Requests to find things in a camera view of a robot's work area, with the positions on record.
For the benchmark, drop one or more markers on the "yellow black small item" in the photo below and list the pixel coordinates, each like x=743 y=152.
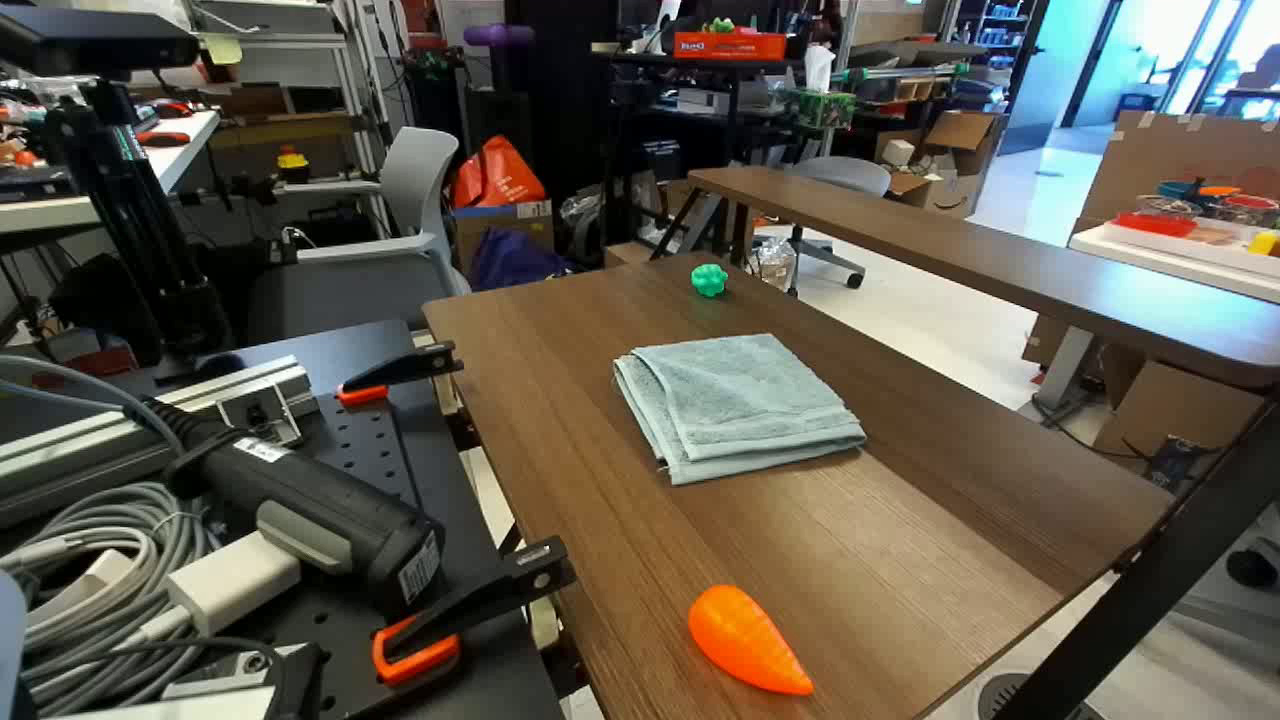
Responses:
x=294 y=165

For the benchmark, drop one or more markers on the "black metal floor stand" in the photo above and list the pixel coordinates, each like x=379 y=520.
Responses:
x=683 y=224

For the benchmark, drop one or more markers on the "grey office chair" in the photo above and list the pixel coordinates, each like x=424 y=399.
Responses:
x=846 y=175
x=362 y=282

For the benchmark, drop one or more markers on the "large flat cardboard sheet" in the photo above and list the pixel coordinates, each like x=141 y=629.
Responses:
x=1175 y=152

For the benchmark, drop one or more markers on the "black orange bar clamp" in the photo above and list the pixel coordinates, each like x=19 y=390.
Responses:
x=467 y=613
x=401 y=369

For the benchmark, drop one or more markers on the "crumpled clear plastic bag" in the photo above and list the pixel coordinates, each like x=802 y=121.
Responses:
x=775 y=261

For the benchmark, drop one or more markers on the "long wooden side table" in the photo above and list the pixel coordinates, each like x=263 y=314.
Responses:
x=1000 y=261

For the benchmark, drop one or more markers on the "orange carrot toy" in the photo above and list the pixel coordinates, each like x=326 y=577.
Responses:
x=744 y=641

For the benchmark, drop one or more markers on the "black diagonal stand bar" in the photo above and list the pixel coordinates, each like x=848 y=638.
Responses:
x=1160 y=572

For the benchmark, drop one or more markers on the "white tray with toys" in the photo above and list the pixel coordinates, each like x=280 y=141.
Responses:
x=1175 y=253

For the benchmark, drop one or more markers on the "white work table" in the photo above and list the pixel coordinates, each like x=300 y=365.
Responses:
x=175 y=152

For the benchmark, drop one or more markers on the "green grape toy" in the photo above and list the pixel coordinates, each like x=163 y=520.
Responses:
x=711 y=282

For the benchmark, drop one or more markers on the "aluminium extrusion rail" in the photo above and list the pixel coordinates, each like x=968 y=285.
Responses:
x=82 y=441

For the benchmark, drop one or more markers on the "black camera tripod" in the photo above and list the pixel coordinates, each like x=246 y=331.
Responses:
x=141 y=224

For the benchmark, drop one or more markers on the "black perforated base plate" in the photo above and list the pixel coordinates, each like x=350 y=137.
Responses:
x=386 y=452

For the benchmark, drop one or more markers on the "blue bag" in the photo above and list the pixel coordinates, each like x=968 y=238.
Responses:
x=513 y=261

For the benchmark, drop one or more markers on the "orange bag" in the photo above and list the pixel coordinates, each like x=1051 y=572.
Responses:
x=499 y=178

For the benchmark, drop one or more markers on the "green plastic crate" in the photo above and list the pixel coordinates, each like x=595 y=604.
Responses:
x=818 y=106

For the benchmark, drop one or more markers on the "white power adapter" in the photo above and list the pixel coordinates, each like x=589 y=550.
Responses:
x=233 y=580

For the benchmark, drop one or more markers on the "red storage bin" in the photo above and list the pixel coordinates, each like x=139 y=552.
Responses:
x=724 y=47

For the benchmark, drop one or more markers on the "light blue towel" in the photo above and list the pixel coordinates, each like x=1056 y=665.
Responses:
x=732 y=400

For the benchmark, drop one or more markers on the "black handheld device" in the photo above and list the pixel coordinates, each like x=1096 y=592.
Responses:
x=332 y=515

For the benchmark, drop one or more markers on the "black stereo camera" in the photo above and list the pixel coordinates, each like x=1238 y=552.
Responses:
x=92 y=43

